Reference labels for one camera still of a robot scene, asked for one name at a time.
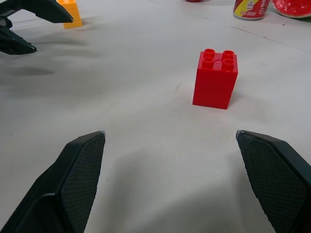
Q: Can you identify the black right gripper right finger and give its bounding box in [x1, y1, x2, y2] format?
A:
[236, 130, 311, 233]

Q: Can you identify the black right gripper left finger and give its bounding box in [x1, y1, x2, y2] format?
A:
[0, 131, 106, 233]

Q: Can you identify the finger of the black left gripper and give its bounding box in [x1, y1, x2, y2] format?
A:
[0, 0, 74, 24]
[0, 26, 38, 55]

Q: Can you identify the orange toy brick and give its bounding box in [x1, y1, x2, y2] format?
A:
[56, 0, 83, 30]

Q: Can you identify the red toy building block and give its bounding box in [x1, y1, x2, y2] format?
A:
[192, 48, 239, 110]

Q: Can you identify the red bowl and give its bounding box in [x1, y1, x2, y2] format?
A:
[272, 0, 311, 19]

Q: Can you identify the red and yellow drink can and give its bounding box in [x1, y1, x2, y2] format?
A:
[233, 0, 271, 20]

